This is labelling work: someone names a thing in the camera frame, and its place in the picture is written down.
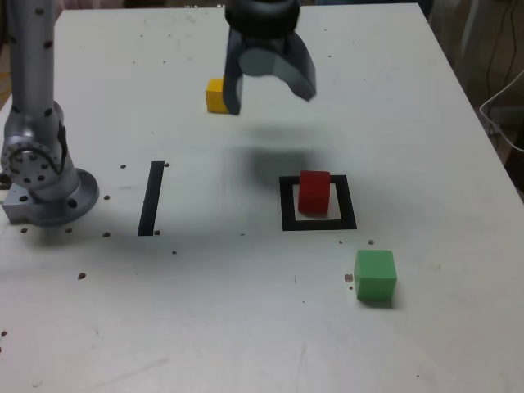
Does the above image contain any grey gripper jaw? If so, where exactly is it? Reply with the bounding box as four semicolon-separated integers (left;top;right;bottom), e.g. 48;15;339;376
221;28;251;117
239;31;318;104

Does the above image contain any yellow cube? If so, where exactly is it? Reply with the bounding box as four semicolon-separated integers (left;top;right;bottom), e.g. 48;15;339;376
205;78;227;114

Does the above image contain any red cube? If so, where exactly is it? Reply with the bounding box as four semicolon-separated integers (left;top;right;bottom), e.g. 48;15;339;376
297;170;332;217

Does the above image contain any green cube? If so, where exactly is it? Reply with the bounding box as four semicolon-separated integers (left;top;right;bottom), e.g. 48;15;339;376
353;248;398;306

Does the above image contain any black tape square outline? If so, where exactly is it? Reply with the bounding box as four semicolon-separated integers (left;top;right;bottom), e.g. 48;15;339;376
279;174;358;233

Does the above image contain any black tape strip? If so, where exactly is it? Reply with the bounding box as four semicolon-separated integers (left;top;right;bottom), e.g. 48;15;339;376
137;160;166;237

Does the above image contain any white cable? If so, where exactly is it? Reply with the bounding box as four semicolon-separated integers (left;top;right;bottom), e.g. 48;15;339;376
478;69;524;155

